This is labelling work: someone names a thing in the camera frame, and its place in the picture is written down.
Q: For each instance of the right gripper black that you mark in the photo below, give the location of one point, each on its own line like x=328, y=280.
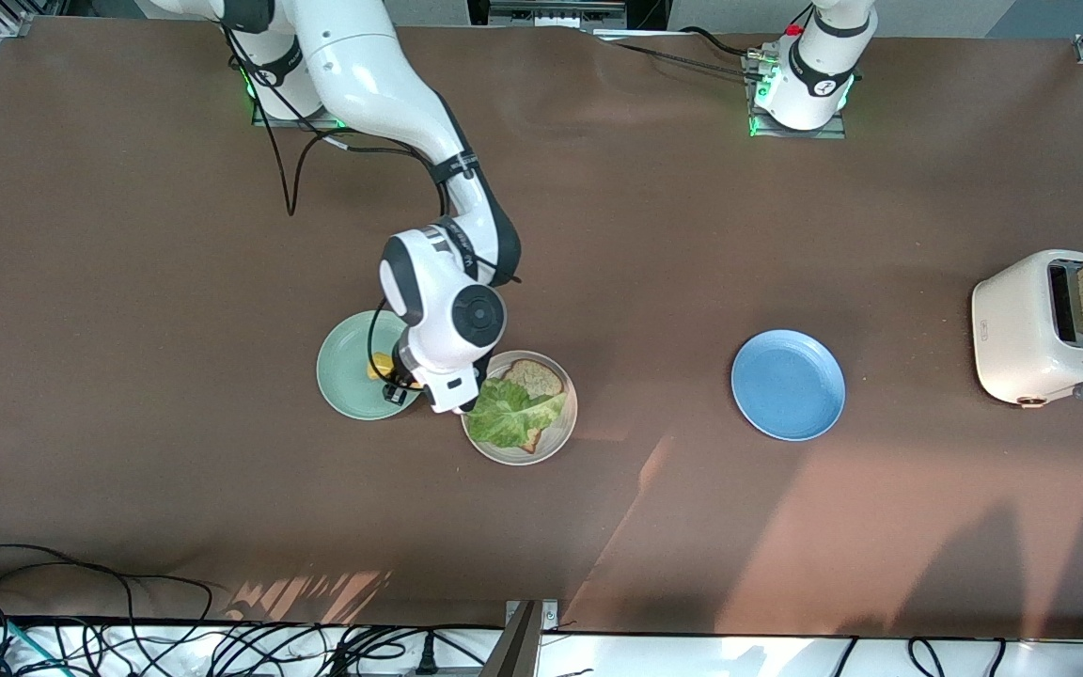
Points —
x=404, y=363

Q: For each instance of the yellow mustard squeeze bottle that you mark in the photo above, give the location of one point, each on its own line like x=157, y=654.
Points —
x=380, y=369

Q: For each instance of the green lettuce leaf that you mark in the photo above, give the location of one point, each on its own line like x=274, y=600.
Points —
x=509, y=418

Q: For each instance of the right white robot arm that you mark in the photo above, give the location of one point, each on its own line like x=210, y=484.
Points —
x=363, y=85

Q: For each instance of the green plate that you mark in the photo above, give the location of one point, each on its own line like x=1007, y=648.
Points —
x=344, y=376

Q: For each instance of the beige plate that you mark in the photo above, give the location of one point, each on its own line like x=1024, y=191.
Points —
x=518, y=458

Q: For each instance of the blue plate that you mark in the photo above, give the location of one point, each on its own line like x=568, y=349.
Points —
x=788, y=385

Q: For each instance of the white toaster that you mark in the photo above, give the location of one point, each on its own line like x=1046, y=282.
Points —
x=1012, y=329

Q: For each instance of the black power plug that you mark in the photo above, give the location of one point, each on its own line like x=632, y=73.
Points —
x=426, y=655

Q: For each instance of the black electronics box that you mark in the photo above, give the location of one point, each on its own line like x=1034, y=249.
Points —
x=645, y=11

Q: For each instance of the metal corner bracket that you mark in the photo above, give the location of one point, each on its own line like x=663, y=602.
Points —
x=549, y=616

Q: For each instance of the grey aluminium post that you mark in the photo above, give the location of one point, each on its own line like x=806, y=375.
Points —
x=513, y=653

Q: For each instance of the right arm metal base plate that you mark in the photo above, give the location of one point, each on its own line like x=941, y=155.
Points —
x=269, y=120

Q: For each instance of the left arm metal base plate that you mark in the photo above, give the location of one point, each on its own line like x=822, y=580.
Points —
x=795, y=134

